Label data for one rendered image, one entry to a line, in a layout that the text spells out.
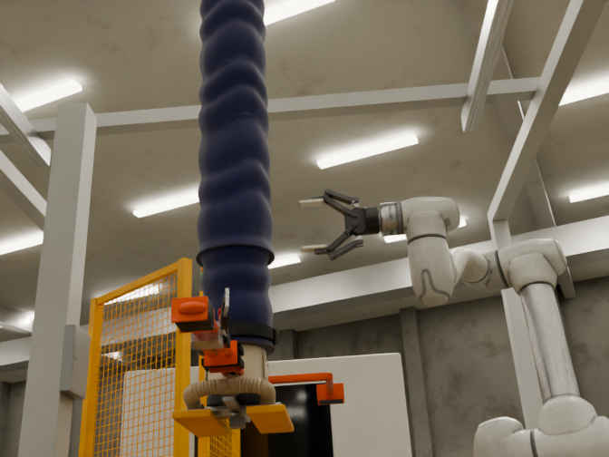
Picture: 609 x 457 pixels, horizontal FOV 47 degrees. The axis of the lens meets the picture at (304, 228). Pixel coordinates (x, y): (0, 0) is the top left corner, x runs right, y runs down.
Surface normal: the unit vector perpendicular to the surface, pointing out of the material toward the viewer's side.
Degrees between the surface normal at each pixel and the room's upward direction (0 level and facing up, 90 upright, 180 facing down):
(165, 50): 180
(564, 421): 76
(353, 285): 90
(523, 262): 84
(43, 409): 90
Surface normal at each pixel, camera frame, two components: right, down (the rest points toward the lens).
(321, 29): 0.05, 0.91
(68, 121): -0.07, -0.42
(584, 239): -0.41, -0.36
